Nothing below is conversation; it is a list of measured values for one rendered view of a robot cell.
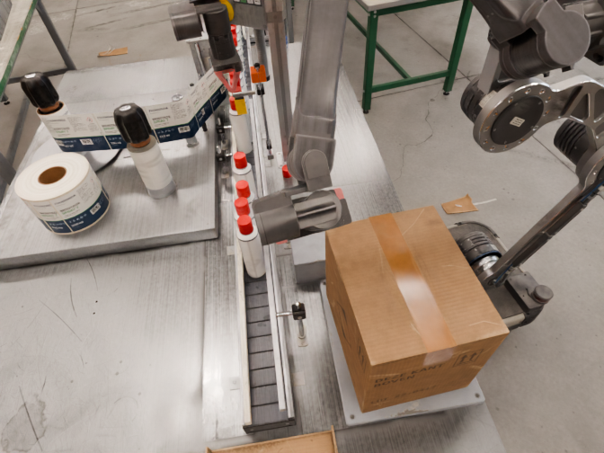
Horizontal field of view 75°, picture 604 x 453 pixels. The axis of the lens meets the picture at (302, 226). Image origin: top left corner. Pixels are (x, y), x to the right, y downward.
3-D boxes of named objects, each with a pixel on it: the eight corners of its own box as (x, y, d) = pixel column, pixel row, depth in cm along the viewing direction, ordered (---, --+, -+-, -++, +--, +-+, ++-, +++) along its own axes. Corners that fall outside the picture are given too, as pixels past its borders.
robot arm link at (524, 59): (591, 0, 59) (562, 13, 64) (532, 13, 58) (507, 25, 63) (597, 64, 61) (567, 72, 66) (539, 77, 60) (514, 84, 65)
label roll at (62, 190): (48, 194, 129) (22, 160, 118) (111, 182, 131) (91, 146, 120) (38, 241, 116) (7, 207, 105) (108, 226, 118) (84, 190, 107)
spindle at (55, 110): (66, 144, 144) (20, 69, 122) (92, 140, 144) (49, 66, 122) (61, 160, 138) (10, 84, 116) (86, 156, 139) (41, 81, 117)
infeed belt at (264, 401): (231, 57, 190) (229, 49, 187) (248, 56, 190) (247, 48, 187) (251, 431, 83) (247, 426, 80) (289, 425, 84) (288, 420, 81)
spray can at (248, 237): (246, 263, 107) (232, 212, 91) (265, 261, 107) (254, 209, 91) (247, 279, 103) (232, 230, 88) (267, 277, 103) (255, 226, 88)
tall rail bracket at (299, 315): (278, 333, 98) (270, 300, 86) (306, 329, 99) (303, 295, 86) (279, 346, 96) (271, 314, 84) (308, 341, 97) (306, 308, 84)
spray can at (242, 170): (242, 202, 121) (228, 150, 106) (259, 200, 122) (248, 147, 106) (243, 215, 118) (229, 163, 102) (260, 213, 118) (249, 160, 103)
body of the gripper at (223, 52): (216, 74, 93) (208, 42, 87) (209, 55, 99) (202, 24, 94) (243, 68, 94) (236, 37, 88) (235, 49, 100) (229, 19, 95)
